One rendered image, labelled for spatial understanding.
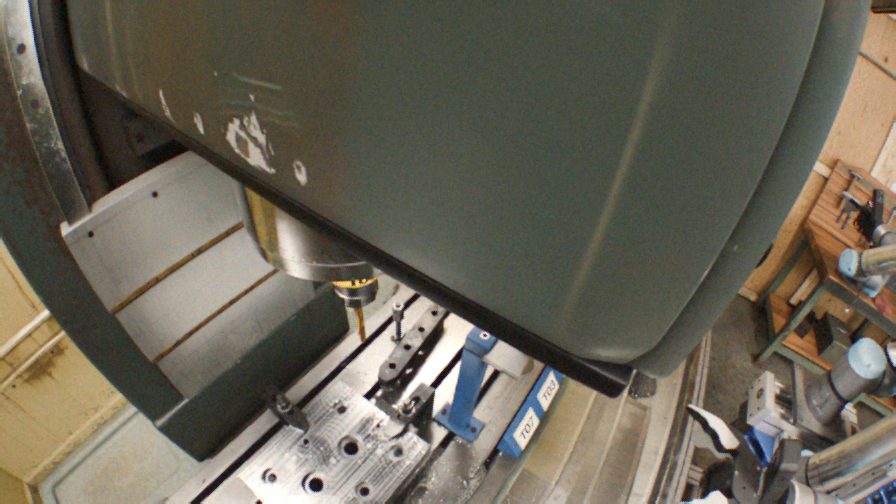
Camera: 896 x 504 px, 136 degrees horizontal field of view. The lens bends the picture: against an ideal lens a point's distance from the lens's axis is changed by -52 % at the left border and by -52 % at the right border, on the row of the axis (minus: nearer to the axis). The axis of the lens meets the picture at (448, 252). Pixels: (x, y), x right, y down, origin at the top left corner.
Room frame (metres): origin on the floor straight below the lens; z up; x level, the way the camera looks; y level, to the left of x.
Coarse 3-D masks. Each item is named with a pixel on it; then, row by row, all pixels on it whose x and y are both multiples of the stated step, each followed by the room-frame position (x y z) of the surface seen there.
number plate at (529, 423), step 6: (528, 414) 0.34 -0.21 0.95; (534, 414) 0.35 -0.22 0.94; (522, 420) 0.33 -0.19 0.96; (528, 420) 0.33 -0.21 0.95; (534, 420) 0.34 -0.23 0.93; (522, 426) 0.31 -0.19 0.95; (528, 426) 0.32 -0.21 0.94; (534, 426) 0.33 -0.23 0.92; (516, 432) 0.30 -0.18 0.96; (522, 432) 0.30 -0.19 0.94; (528, 432) 0.31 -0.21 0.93; (516, 438) 0.29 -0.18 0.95; (522, 438) 0.29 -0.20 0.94; (528, 438) 0.30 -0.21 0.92; (522, 444) 0.28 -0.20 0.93
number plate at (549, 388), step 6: (552, 372) 0.45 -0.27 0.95; (552, 378) 0.44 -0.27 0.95; (546, 384) 0.42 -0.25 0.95; (552, 384) 0.43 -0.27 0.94; (540, 390) 0.40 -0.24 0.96; (546, 390) 0.41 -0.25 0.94; (552, 390) 0.42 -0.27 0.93; (540, 396) 0.39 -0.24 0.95; (546, 396) 0.40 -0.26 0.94; (552, 396) 0.41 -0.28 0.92; (540, 402) 0.38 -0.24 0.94; (546, 402) 0.39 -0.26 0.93; (546, 408) 0.38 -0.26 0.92
